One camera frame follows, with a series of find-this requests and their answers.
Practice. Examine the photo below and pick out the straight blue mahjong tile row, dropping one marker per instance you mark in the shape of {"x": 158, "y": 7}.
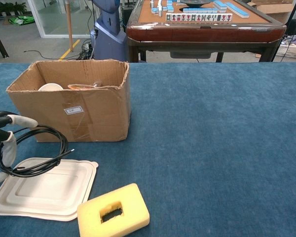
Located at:
{"x": 199, "y": 10}

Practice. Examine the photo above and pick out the short stacked blue tile row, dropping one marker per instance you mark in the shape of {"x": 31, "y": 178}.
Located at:
{"x": 220, "y": 5}

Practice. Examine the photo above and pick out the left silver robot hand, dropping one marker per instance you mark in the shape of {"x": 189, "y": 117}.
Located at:
{"x": 24, "y": 121}

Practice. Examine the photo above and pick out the long diagonal blue tile row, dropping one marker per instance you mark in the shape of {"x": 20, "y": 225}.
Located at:
{"x": 238, "y": 10}

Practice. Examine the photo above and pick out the blue mahjong tile pair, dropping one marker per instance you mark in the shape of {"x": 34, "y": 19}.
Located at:
{"x": 169, "y": 9}

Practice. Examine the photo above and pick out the blue table cloth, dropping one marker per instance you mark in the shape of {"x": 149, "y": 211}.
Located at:
{"x": 187, "y": 148}

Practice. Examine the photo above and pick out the single blue mahjong tile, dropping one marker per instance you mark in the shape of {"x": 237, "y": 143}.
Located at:
{"x": 154, "y": 10}

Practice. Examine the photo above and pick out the open cardboard carton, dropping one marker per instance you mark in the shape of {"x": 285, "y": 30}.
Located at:
{"x": 273, "y": 8}

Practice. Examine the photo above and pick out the white standing mahjong tile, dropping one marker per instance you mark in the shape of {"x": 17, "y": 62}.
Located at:
{"x": 183, "y": 17}
{"x": 178, "y": 17}
{"x": 194, "y": 17}
{"x": 214, "y": 17}
{"x": 173, "y": 17}
{"x": 224, "y": 17}
{"x": 199, "y": 17}
{"x": 209, "y": 17}
{"x": 168, "y": 17}
{"x": 204, "y": 17}
{"x": 189, "y": 17}
{"x": 229, "y": 17}

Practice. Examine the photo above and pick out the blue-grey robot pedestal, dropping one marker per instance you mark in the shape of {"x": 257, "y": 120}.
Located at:
{"x": 108, "y": 44}

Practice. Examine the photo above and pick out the white power strip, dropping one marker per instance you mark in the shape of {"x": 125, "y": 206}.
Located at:
{"x": 86, "y": 47}

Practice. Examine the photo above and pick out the dark standing mahjong tile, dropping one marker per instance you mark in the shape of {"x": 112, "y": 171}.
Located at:
{"x": 219, "y": 17}

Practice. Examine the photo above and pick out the brown cardboard box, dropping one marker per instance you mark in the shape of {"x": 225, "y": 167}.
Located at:
{"x": 76, "y": 111}

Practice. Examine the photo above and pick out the white paper cup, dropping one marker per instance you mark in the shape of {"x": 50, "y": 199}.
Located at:
{"x": 50, "y": 87}

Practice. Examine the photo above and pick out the white glass partition frame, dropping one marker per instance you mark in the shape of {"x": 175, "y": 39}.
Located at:
{"x": 59, "y": 36}

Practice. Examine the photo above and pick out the black tripod stand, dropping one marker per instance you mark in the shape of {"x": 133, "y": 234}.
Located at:
{"x": 295, "y": 11}

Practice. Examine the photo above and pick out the green bag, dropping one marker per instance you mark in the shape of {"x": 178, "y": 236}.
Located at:
{"x": 22, "y": 20}

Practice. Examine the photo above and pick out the brown mahjong table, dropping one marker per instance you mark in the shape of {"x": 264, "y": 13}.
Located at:
{"x": 199, "y": 32}

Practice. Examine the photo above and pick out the green potted plants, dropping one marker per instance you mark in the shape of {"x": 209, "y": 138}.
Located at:
{"x": 7, "y": 8}

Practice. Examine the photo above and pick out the wooden pole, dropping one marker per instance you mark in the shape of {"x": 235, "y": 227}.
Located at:
{"x": 69, "y": 24}

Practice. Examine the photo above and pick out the black mahjong table dome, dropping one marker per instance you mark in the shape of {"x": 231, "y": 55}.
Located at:
{"x": 196, "y": 2}

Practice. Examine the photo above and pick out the yellow foam block with hole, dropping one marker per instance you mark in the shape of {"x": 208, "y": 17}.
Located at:
{"x": 133, "y": 197}

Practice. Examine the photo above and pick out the white plastic basket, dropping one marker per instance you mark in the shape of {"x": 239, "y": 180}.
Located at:
{"x": 291, "y": 50}

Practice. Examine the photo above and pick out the white plastic tray lid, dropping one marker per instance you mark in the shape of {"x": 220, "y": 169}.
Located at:
{"x": 51, "y": 187}

